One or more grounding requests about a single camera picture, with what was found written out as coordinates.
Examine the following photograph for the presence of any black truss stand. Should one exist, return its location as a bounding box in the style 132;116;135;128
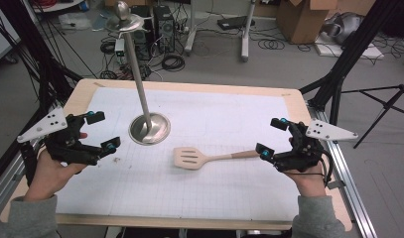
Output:
0;0;84;117
298;0;403;144

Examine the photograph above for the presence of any thin black cable coil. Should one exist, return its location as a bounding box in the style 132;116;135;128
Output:
257;38;286;52

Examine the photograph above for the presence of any black wrist strap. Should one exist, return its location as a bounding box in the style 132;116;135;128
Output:
18;141;39;186

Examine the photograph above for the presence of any clear plastic bag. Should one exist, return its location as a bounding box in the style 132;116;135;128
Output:
58;12;92;32

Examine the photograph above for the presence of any white foam board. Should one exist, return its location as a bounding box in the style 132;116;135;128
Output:
313;34;386;60

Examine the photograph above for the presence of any aluminium frame rail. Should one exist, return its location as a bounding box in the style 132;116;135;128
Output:
307;104;379;238
0;138;42;217

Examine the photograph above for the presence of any flat black device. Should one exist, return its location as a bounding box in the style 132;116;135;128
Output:
216;15;256;32

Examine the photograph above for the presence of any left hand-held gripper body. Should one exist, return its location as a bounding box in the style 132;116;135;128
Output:
16;105;103;167

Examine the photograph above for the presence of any grey metal bracket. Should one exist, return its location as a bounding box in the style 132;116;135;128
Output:
326;179;346;190

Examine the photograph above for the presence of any large cardboard box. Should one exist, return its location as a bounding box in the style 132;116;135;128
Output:
276;0;339;46

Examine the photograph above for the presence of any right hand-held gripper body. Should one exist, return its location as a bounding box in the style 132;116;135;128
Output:
272;119;359;174

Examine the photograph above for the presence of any small white power box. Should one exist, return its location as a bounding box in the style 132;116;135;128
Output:
113;38;126;64

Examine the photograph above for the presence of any black computer tower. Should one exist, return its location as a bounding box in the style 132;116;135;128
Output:
129;5;155;62
152;5;176;55

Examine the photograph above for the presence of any grey bag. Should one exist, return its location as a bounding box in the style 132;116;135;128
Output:
321;11;365;46

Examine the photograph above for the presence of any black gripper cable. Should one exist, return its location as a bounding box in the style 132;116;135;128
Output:
283;148;335;188

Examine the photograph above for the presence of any black tripod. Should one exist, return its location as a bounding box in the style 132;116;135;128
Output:
340;78;404;150

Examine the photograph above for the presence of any person's right hand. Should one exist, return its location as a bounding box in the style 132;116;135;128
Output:
283;136;329;198

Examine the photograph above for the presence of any metal stand with round base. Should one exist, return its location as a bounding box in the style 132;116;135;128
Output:
104;0;172;147

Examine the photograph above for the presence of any beige slotted spatula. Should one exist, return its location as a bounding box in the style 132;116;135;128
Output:
172;146;262;172

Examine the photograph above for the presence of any person's left hand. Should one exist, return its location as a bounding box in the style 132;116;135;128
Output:
23;131;90;203

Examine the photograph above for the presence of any white grid paper mat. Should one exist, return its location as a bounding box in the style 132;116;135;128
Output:
55;86;302;222

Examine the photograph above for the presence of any white stand leg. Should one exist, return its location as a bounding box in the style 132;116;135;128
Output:
240;0;257;63
184;0;200;57

